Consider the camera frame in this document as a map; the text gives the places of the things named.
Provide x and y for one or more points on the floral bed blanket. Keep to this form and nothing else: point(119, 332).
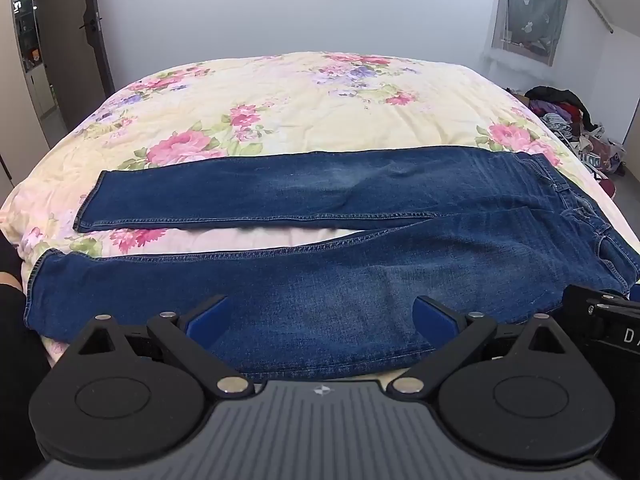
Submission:
point(300, 110)

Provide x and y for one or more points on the pile of clothes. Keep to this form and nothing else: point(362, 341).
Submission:
point(575, 125)

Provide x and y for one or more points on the doorway shelf unit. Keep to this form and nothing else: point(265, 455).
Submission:
point(30, 50)

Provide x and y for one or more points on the blue denim pants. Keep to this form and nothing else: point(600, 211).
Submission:
point(350, 190)

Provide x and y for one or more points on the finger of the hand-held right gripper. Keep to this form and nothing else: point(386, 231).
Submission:
point(585, 296)

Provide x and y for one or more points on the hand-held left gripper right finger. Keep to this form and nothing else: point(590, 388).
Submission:
point(436, 319)

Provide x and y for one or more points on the brown door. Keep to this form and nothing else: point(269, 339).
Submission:
point(97, 20)

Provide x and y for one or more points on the person's black clothing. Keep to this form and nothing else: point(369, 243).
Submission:
point(17, 360)

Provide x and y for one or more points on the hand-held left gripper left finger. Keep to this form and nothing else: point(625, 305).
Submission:
point(207, 319)

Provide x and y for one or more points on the grey-beige wardrobe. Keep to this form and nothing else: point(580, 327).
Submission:
point(9, 110)

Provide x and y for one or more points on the grey patterned window curtain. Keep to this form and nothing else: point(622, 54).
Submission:
point(532, 10)

